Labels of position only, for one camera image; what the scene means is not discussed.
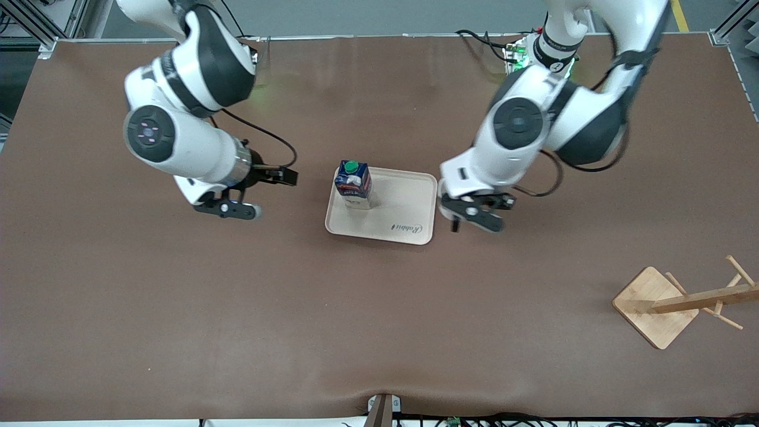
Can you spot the aluminium frame profile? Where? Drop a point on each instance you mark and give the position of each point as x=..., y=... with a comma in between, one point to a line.
x=732, y=24
x=41, y=24

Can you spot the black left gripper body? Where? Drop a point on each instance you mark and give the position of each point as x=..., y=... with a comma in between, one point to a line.
x=504, y=201

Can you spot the metal table clamp bracket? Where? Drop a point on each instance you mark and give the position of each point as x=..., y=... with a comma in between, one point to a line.
x=382, y=412

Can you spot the wooden cup rack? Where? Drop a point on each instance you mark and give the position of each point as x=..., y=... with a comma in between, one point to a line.
x=652, y=308

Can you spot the blue milk carton green cap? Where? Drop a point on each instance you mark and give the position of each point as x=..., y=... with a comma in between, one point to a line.
x=354, y=190

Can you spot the cream plastic tray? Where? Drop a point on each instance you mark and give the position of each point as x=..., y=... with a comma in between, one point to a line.
x=397, y=213

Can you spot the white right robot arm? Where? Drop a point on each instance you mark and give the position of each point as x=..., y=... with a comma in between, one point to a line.
x=190, y=145

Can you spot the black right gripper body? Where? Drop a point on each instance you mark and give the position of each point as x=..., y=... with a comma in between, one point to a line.
x=259, y=171

